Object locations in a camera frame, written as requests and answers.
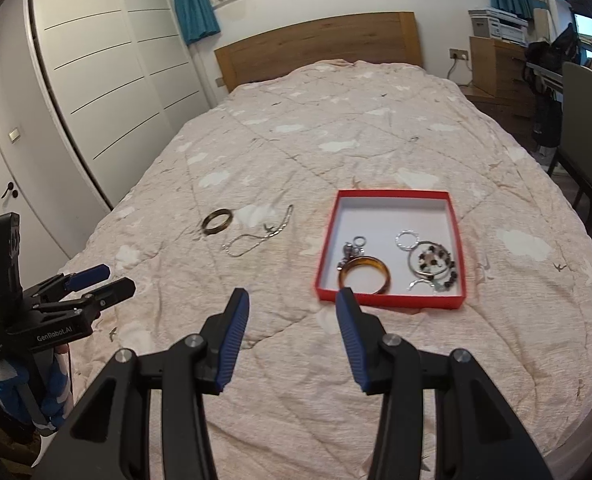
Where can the red shallow box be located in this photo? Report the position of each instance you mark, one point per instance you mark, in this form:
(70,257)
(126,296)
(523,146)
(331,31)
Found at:
(373,218)

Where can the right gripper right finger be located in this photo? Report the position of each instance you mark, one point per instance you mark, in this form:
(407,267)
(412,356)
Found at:
(478,435)

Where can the white sliding wardrobe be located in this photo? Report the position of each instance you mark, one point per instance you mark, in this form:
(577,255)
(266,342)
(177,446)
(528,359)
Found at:
(122,80)

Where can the amber translucent bangle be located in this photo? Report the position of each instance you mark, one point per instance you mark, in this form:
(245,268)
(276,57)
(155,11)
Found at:
(369,274)

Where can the thin silver bangle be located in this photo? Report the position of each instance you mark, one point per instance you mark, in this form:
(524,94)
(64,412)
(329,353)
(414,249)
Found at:
(432,261)

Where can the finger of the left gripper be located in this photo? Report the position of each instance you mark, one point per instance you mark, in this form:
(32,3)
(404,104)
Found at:
(61,285)
(109,295)

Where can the teal curtain left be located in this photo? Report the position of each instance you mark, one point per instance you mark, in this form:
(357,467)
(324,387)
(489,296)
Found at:
(197,20)

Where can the large twisted silver hoop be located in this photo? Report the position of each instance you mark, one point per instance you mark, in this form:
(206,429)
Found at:
(426,284)

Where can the white printer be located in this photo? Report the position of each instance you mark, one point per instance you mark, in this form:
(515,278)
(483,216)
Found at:
(497,24)

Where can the wooden dresser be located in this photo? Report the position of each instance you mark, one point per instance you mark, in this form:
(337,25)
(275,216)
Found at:
(498,84)

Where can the wall power socket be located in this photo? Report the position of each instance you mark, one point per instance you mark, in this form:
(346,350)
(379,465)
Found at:
(459,54)

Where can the grey office chair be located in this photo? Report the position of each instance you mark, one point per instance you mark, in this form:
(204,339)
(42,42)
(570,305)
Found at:
(574,153)

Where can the wooden headboard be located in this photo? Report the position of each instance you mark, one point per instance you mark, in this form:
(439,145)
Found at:
(381,37)

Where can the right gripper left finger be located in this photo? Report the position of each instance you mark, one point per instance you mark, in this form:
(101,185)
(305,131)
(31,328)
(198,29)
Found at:
(106,434)

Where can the dark brown bangle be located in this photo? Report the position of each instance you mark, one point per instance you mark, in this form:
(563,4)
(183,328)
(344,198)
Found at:
(217,221)

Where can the silver rhinestone watch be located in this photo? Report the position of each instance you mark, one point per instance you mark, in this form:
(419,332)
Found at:
(351,251)

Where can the black bag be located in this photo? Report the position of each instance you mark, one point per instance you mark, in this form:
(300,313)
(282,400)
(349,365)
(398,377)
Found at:
(546,59)

